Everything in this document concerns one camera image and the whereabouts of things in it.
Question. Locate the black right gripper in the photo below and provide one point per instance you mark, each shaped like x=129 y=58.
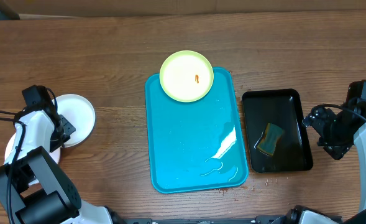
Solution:
x=317 y=119

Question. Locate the green yellow sponge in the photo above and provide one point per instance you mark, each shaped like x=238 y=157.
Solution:
x=269 y=139

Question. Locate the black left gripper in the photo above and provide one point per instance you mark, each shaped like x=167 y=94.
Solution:
x=69 y=128

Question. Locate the green rimmed plate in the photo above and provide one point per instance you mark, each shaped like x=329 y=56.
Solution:
x=186 y=76

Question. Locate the teal plastic tray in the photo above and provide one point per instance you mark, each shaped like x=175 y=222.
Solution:
x=198 y=145

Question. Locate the pink white plate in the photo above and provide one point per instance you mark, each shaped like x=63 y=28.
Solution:
x=55 y=155

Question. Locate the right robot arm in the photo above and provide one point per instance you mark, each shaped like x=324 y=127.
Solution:
x=360 y=144

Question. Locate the black water tray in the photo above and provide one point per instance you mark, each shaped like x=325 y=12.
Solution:
x=282 y=108

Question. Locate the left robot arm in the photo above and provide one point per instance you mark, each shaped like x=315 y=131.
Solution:
x=33 y=187

